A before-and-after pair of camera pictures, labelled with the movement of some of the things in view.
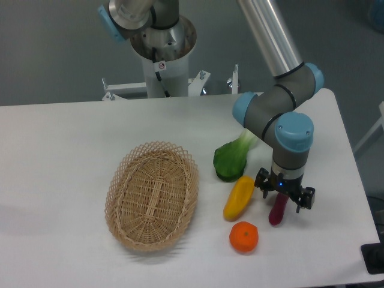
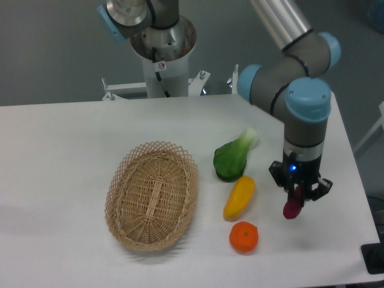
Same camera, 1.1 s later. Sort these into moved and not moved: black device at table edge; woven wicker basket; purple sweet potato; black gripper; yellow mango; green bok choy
Moved: black gripper; purple sweet potato
Not moved: woven wicker basket; yellow mango; black device at table edge; green bok choy
